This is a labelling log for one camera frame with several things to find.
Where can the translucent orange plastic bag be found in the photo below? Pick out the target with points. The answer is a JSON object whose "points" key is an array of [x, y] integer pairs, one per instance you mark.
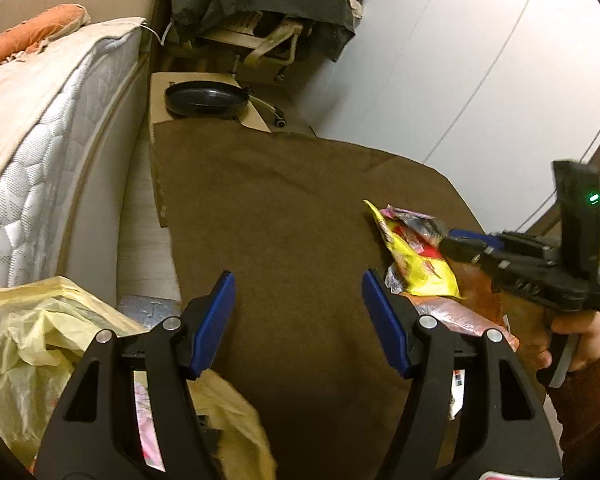
{"points": [[450, 317]]}

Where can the brown table cloth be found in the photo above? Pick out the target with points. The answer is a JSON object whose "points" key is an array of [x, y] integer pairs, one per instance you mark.
{"points": [[280, 200]]}

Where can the yellow plastic bag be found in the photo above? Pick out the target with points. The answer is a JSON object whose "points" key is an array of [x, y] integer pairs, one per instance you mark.
{"points": [[30, 340]]}

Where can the cardboard box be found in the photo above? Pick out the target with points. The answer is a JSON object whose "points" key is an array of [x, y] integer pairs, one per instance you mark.
{"points": [[252, 117]]}

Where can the yellow snack packet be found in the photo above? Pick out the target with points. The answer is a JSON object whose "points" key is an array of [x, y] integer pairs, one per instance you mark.
{"points": [[420, 265]]}

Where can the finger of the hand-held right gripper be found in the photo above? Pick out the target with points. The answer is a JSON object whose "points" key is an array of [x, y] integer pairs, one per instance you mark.
{"points": [[460, 250], [472, 234]]}

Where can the beige office chair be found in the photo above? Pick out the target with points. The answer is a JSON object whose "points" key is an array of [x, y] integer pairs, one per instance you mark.
{"points": [[270, 42]]}

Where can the beige folded clothing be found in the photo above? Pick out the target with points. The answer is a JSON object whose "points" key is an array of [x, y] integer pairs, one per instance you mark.
{"points": [[354, 2]]}

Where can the person's right hand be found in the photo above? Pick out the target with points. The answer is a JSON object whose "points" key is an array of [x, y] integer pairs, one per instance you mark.
{"points": [[587, 335]]}

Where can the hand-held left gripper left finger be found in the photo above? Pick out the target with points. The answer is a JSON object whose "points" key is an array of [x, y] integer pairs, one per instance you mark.
{"points": [[210, 325]]}

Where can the black pan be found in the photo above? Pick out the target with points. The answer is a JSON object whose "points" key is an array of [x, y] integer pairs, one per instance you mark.
{"points": [[205, 100]]}

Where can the person's right forearm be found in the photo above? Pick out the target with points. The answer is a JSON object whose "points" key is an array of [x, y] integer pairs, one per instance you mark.
{"points": [[590, 410]]}

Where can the orange pillow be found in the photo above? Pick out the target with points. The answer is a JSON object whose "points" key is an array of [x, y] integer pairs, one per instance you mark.
{"points": [[35, 30]]}

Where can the pink printed wrapper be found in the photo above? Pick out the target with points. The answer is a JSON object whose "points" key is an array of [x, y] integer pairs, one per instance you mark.
{"points": [[415, 220]]}

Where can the white quilted mattress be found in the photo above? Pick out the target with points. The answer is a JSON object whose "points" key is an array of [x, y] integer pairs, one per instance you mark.
{"points": [[40, 150]]}

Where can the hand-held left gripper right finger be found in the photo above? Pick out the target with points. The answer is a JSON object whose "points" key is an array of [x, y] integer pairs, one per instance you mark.
{"points": [[385, 325]]}

